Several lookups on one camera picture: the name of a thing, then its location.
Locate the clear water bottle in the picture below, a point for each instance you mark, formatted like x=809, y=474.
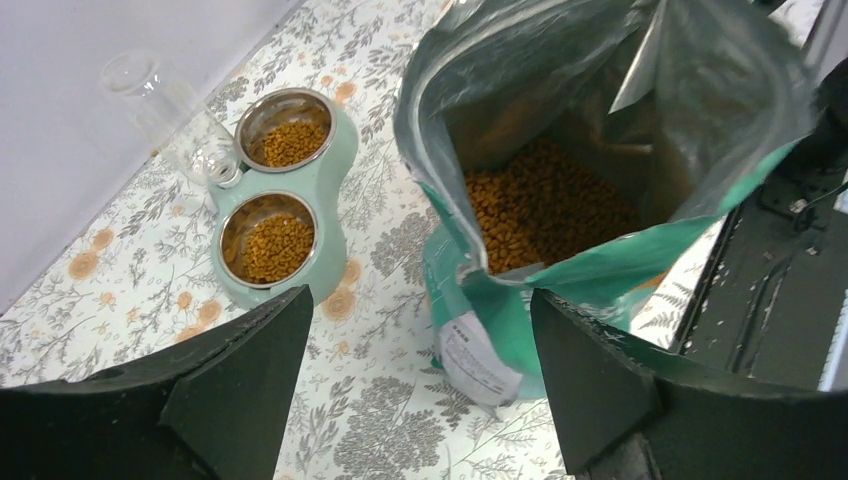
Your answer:
x=174, y=119

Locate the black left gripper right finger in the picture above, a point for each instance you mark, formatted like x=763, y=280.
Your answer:
x=624, y=408

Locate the brown kibble in bag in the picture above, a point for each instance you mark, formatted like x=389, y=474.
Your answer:
x=543, y=207

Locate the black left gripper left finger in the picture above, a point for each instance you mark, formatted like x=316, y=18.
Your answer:
x=214, y=406

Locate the mint green double bowl stand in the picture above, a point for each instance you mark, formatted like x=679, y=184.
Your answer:
x=309, y=189

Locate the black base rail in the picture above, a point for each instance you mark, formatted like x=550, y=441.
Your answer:
x=771, y=302

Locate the green pet food bag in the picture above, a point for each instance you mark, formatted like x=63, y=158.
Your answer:
x=582, y=147

